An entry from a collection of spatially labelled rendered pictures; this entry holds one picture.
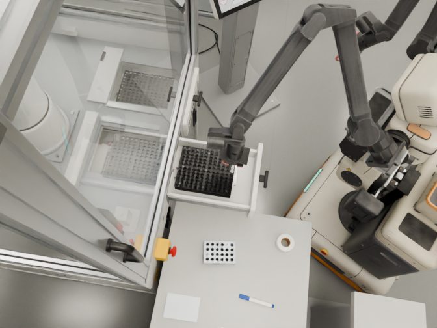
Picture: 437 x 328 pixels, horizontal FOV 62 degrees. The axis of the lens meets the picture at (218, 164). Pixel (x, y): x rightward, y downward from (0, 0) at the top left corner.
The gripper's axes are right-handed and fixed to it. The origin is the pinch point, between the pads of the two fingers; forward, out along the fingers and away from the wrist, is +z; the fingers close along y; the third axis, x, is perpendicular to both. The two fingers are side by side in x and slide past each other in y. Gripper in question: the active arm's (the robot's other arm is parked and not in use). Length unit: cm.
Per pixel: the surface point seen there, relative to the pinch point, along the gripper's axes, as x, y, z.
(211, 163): 1.9, -8.8, 7.7
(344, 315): -41, 61, 45
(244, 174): 2.6, 5.2, 14.2
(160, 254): -37.3, -18.7, 7.3
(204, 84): 97, -33, 91
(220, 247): -28.1, 1.5, 18.8
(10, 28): -37, -20, -101
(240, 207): -13.2, 6.1, 10.1
